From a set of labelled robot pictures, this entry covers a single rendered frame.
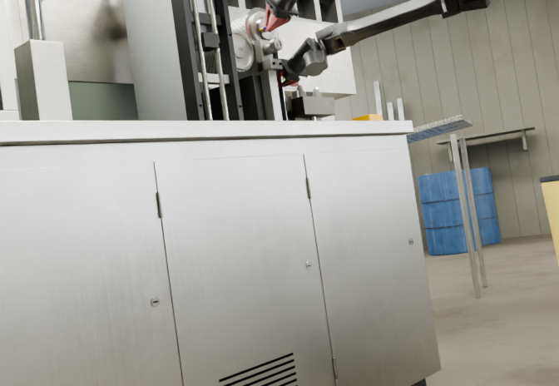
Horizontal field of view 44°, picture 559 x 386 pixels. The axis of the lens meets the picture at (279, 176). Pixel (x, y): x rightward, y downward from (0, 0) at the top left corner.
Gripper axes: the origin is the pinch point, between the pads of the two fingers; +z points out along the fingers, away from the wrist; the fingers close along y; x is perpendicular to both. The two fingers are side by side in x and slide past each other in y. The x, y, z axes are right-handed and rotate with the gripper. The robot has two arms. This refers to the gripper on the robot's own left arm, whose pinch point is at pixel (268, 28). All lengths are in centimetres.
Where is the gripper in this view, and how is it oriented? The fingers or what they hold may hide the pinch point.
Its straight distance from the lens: 219.3
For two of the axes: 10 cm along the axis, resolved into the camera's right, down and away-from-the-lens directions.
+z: -5.1, 6.7, 5.3
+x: -5.3, -7.4, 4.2
